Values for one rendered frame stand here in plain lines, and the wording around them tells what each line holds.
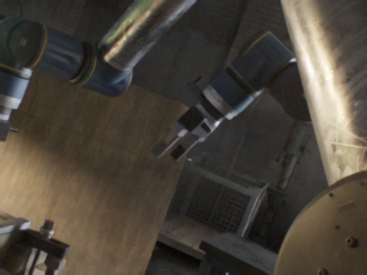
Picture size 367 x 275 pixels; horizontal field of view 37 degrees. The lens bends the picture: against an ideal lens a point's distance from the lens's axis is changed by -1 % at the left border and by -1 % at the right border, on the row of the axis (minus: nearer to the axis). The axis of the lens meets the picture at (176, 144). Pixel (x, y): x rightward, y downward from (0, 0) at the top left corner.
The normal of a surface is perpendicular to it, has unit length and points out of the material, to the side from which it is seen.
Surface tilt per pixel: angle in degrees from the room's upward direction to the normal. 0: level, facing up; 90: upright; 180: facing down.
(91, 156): 76
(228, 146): 90
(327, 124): 105
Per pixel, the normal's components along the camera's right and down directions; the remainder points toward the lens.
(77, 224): 0.15, -0.10
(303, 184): -0.41, -0.07
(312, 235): -0.77, -0.28
